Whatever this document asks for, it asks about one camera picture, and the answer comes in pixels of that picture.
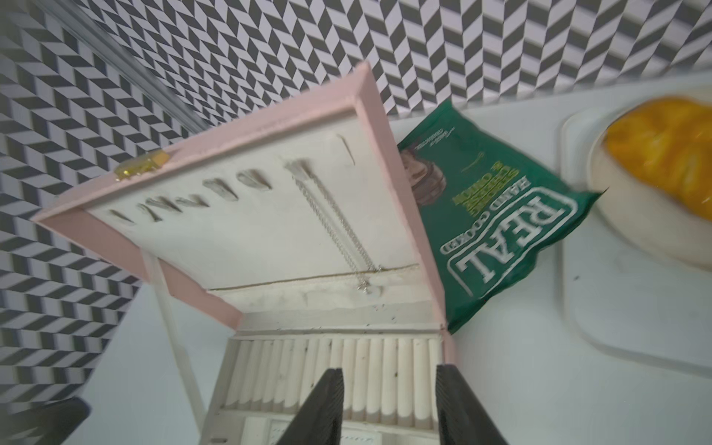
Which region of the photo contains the silver jewelry chain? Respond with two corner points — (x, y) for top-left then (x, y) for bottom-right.
(284, 159), (384, 295)

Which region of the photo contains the clear glass plate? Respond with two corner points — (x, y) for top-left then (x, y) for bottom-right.
(587, 105), (711, 270)

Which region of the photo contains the green snack bag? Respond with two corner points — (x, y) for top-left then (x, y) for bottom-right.
(398, 101), (600, 333)

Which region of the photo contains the pink jewelry box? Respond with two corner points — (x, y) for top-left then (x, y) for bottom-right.
(35, 63), (452, 444)

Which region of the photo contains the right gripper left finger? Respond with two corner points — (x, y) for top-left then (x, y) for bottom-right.
(276, 368), (345, 445)

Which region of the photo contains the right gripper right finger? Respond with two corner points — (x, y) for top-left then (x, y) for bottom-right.
(435, 363), (508, 445)

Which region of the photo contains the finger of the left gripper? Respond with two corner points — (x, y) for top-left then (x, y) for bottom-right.
(1, 397), (91, 444)

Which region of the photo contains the braided bread loaf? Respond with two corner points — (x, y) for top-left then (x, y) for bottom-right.
(604, 96), (711, 221)

